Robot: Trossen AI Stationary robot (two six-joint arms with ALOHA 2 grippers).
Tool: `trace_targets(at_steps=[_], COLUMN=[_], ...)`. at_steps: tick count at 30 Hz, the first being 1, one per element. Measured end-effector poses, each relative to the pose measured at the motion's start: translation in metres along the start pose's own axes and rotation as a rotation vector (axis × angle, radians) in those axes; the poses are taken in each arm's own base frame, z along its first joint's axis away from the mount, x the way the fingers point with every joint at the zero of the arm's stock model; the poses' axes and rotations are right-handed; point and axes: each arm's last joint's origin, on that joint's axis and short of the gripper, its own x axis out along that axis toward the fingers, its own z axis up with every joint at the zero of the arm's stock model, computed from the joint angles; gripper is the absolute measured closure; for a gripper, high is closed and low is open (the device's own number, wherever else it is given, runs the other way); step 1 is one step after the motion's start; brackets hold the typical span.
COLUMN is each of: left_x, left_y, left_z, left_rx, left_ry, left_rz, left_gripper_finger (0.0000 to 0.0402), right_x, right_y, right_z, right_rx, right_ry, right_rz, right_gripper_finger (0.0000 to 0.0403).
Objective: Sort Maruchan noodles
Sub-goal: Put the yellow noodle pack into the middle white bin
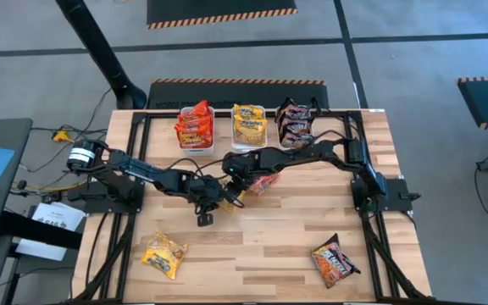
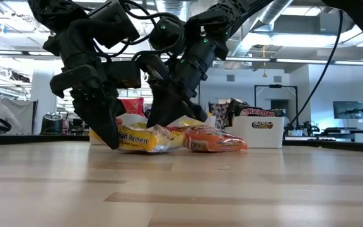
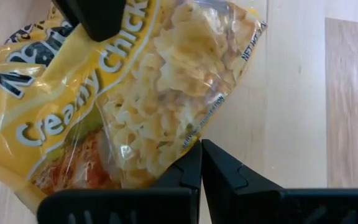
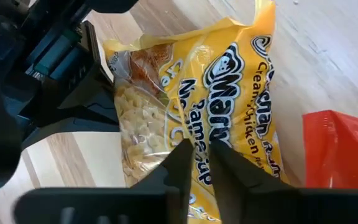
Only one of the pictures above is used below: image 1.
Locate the black desk beam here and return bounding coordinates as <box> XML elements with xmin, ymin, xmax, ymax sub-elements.
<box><xmin>0</xmin><ymin>210</ymin><xmax>84</xmax><ymax>252</ymax></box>

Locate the black aluminium table frame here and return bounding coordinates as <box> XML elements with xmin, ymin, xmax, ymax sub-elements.
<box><xmin>72</xmin><ymin>108</ymin><xmax>430</xmax><ymax>304</ymax></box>

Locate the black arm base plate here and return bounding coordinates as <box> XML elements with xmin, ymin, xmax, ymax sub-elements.
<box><xmin>351</xmin><ymin>177</ymin><xmax>422</xmax><ymax>214</ymax></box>
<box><xmin>66</xmin><ymin>176</ymin><xmax>146</xmax><ymax>215</ymax></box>

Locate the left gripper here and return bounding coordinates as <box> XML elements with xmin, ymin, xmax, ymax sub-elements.
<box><xmin>183</xmin><ymin>173</ymin><xmax>245</xmax><ymax>209</ymax></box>

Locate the yellow Maruchan ramen pack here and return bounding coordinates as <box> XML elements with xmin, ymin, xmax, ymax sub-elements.
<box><xmin>232</xmin><ymin>103</ymin><xmax>266</xmax><ymax>122</ymax></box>
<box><xmin>232</xmin><ymin>116</ymin><xmax>269</xmax><ymax>147</ymax></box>
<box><xmin>140</xmin><ymin>229</ymin><xmax>189</xmax><ymax>281</ymax></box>
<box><xmin>219</xmin><ymin>177</ymin><xmax>246</xmax><ymax>214</ymax></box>

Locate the yellow power plug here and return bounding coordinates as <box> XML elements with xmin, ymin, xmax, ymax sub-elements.
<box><xmin>52</xmin><ymin>129</ymin><xmax>75</xmax><ymax>144</ymax></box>

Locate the yellow cable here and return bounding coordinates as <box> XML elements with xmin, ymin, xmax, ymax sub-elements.
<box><xmin>13</xmin><ymin>180</ymin><xmax>88</xmax><ymax>192</ymax></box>

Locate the black camera stand pole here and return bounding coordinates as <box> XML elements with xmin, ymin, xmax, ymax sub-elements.
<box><xmin>54</xmin><ymin>0</ymin><xmax>148</xmax><ymax>111</ymax></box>

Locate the white plastic bin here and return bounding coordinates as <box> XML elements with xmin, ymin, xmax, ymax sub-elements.
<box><xmin>230</xmin><ymin>103</ymin><xmax>269</xmax><ymax>154</ymax></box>
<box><xmin>176</xmin><ymin>105</ymin><xmax>216</xmax><ymax>157</ymax></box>
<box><xmin>274</xmin><ymin>108</ymin><xmax>315</xmax><ymax>152</ymax></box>

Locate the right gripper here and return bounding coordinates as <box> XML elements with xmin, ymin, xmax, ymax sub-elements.
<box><xmin>222</xmin><ymin>151</ymin><xmax>275</xmax><ymax>192</ymax></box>

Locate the white printed paper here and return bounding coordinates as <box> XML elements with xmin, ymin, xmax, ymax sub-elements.
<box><xmin>14</xmin><ymin>201</ymin><xmax>87</xmax><ymax>263</ymax></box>

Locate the orange Saucy Noods pack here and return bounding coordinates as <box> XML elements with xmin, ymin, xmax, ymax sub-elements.
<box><xmin>175</xmin><ymin>125</ymin><xmax>214</xmax><ymax>150</ymax></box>
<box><xmin>175</xmin><ymin>114</ymin><xmax>214</xmax><ymax>133</ymax></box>
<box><xmin>247</xmin><ymin>172</ymin><xmax>280</xmax><ymax>197</ymax></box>
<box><xmin>179</xmin><ymin>99</ymin><xmax>213</xmax><ymax>124</ymax></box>

